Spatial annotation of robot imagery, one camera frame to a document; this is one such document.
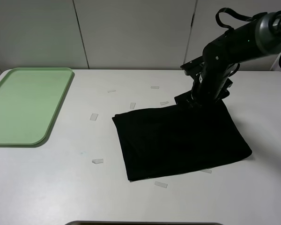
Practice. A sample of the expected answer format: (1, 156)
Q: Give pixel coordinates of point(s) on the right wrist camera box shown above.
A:
(193, 67)

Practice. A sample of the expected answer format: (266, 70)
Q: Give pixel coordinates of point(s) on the clear tape strip near centre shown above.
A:
(160, 184)

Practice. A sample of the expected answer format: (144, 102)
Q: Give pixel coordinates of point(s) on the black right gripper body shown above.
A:
(196, 99)

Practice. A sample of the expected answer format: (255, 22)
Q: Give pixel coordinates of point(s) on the black short sleeve shirt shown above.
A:
(173, 140)

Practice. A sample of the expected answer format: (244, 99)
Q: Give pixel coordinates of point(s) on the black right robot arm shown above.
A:
(221, 58)

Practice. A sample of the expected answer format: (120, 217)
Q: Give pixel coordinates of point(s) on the clear tape strip near right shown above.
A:
(207, 171)

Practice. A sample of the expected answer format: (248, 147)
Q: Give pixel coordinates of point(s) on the light green plastic tray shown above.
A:
(30, 101)

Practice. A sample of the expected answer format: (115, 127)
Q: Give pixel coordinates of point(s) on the clear tape strip middle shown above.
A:
(132, 105)

